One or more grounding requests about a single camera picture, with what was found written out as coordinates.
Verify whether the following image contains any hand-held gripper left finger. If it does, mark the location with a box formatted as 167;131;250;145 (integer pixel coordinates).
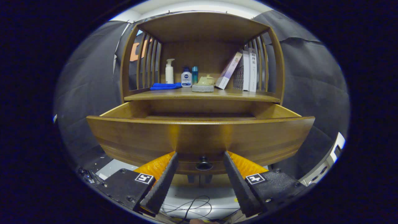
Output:
93;152;180;217

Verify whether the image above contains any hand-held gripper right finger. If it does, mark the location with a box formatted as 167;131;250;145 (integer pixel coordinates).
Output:
223;151;307;218

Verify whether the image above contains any wooden drawer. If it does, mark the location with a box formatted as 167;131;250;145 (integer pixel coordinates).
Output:
86;101;315;175

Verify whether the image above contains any green handled scrubbing brush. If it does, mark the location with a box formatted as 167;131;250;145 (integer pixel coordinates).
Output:
192;76;215;93

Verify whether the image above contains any wooden countertop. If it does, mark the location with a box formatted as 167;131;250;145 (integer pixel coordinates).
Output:
124;87;281;104

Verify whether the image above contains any wooden cabinet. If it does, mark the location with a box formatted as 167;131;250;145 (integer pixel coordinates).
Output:
120;12;285;184

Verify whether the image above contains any dark floor equipment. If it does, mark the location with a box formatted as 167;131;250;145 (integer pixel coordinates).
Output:
77;167;104;184

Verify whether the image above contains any white appliance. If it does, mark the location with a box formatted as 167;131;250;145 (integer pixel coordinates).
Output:
300;132;346;187

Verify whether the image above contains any blue cloth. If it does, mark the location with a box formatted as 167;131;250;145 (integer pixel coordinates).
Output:
150;82;182;91

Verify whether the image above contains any white and blue lotion bottle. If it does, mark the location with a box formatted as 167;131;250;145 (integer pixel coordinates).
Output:
181;67;192;88

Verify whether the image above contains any dark patterned book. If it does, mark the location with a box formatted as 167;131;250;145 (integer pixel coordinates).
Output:
233;50;250;91

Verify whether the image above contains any white pump bottle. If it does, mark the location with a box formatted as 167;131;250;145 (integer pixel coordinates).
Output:
165;59;175;84

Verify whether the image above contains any purple cover book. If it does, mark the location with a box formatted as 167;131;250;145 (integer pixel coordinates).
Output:
215;52;243;90

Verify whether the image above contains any white book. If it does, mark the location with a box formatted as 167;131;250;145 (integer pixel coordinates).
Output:
248;47;258;92

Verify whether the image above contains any black cable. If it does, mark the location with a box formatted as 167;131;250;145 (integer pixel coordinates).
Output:
161;195;237;222

